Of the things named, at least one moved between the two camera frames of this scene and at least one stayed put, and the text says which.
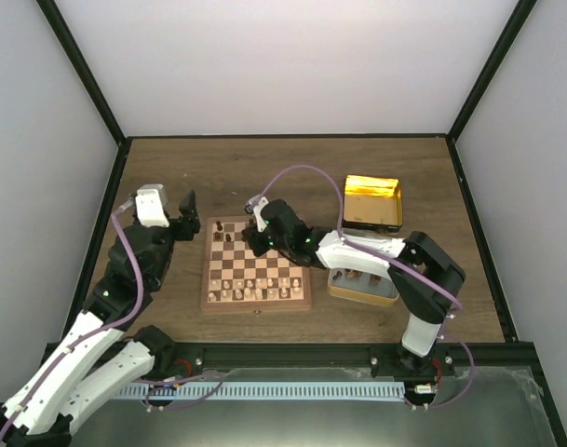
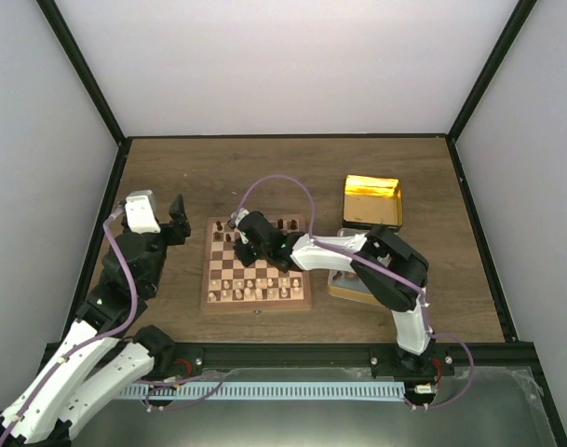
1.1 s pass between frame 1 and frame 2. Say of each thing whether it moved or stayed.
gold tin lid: stayed
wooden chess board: stayed
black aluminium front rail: stayed
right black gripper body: moved
